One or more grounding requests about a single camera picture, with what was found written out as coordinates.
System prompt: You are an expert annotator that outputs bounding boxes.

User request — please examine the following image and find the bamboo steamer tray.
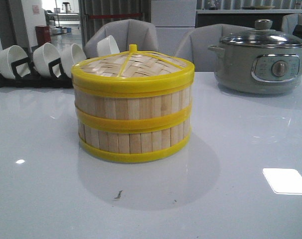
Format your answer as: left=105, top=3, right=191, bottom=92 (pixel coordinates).
left=75, top=86, right=192, bottom=133
left=78, top=119, right=191, bottom=163

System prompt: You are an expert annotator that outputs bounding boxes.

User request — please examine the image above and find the white bowl right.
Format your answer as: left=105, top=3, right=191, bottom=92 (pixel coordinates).
left=97, top=35, right=120, bottom=57

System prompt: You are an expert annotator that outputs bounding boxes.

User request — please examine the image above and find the grey chair centre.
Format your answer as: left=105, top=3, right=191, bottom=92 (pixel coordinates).
left=174, top=24, right=250, bottom=72

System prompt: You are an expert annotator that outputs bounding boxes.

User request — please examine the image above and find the glass pot lid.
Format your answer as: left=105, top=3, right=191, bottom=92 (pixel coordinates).
left=220, top=19, right=302, bottom=48

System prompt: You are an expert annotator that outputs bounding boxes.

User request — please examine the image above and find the black dish rack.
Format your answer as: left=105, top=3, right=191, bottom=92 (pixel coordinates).
left=0, top=57, right=73, bottom=88

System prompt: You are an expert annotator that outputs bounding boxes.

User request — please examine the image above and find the white bowl far left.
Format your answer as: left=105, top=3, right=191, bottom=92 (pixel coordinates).
left=0, top=45, right=27, bottom=79

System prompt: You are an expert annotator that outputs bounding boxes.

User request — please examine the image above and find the grey chair far right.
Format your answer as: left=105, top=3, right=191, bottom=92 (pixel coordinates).
left=281, top=13, right=302, bottom=36

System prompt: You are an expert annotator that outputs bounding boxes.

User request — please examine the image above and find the white bowl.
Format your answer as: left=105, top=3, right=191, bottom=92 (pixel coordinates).
left=61, top=43, right=87, bottom=78
left=97, top=35, right=120, bottom=57
left=33, top=42, right=60, bottom=78
left=0, top=45, right=27, bottom=79

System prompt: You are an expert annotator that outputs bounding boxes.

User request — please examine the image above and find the grey electric cooking pot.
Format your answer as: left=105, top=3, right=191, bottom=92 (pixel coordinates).
left=208, top=43, right=302, bottom=94

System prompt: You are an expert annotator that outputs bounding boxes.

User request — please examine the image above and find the dark counter shelf background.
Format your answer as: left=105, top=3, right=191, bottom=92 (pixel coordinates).
left=195, top=9, right=302, bottom=30

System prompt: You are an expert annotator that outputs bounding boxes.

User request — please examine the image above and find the white cabinet background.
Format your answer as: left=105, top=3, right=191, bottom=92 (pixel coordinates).
left=151, top=0, right=197, bottom=55

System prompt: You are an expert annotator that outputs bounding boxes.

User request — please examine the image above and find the woven bamboo steamer lid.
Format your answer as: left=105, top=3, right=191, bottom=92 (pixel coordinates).
left=71, top=44, right=195, bottom=98

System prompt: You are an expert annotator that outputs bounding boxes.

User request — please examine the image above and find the grey chair left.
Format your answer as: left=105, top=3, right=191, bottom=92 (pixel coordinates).
left=84, top=19, right=159, bottom=58

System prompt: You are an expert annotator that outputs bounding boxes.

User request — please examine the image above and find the red bin background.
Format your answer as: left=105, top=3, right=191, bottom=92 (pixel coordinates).
left=35, top=25, right=51, bottom=46

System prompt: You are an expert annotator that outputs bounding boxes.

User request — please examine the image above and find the grey chair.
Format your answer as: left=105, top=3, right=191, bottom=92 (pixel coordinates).
left=84, top=19, right=159, bottom=58
left=174, top=24, right=250, bottom=72
left=281, top=13, right=302, bottom=36

